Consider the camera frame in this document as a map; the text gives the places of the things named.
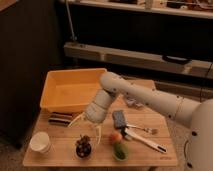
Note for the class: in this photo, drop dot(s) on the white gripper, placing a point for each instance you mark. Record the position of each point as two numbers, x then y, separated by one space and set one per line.
96 112

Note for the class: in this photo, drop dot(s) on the blue grey sponge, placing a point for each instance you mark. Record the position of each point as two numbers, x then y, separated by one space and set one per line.
119 119

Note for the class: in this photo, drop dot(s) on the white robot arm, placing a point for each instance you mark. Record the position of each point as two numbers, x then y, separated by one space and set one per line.
197 116

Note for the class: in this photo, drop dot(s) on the yellow plastic tray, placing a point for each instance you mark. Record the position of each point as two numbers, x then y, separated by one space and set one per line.
67 91

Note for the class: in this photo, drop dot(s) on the bowl of dark grapes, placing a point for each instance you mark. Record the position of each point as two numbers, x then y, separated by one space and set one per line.
83 147

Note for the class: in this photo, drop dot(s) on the orange peach fruit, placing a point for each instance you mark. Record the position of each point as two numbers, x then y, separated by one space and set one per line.
115 137

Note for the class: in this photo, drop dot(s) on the dark striped rectangular block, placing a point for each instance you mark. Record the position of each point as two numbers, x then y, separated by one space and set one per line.
58 118

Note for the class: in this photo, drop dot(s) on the white black kitchen tool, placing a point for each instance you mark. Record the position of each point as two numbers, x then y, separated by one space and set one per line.
146 141

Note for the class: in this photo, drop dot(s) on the green fruit in bowl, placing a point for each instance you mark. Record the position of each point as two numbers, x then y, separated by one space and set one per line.
120 151

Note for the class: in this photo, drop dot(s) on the crumpled clear plastic bag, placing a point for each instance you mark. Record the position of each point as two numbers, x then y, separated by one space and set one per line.
131 102

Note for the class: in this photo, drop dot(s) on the wooden table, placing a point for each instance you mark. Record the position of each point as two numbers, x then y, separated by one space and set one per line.
62 151

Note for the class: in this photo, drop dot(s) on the white paper cup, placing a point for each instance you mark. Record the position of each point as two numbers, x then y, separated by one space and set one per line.
40 142

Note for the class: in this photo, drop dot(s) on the silver fork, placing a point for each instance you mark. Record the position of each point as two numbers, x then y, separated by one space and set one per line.
151 131

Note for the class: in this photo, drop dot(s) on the grey metal shelf rail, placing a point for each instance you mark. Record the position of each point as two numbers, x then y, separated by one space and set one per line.
137 59

